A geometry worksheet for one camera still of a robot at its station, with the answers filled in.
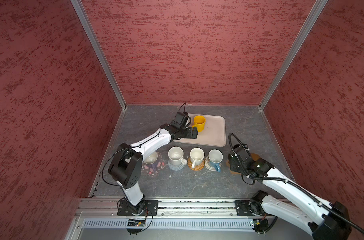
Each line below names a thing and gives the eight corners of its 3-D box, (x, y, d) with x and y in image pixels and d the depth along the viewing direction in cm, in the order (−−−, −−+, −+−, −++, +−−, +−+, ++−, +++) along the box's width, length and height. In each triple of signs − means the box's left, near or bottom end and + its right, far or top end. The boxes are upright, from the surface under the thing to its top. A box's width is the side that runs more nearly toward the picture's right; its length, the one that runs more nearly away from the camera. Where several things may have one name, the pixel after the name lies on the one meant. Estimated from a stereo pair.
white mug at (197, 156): (190, 172, 88) (191, 165, 79) (190, 155, 94) (190, 147, 86) (203, 172, 88) (205, 165, 79) (202, 155, 94) (204, 147, 86)
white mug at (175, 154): (168, 167, 89) (167, 160, 82) (169, 153, 95) (168, 146, 88) (186, 167, 89) (186, 160, 82) (186, 154, 95) (186, 146, 88)
